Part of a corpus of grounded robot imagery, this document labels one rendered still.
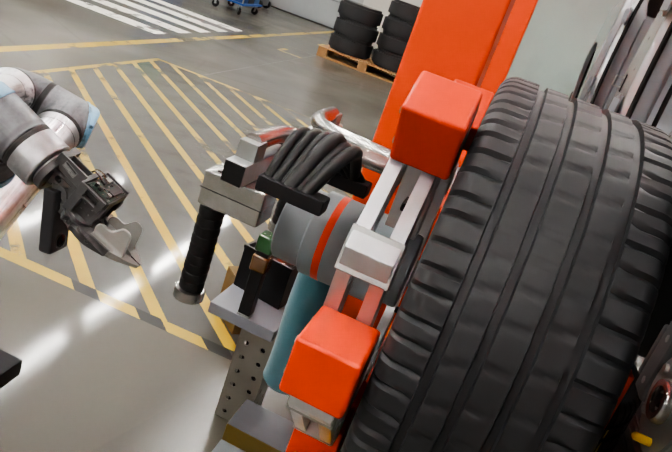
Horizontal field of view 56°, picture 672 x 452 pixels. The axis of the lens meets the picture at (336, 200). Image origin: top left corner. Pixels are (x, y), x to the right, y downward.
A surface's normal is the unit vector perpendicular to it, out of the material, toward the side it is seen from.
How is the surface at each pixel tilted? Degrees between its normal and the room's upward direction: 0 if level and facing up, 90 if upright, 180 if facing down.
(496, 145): 36
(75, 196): 91
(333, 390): 90
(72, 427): 0
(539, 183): 42
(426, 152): 125
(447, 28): 90
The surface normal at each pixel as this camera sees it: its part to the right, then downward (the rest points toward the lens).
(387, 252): 0.01, -0.47
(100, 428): 0.31, -0.89
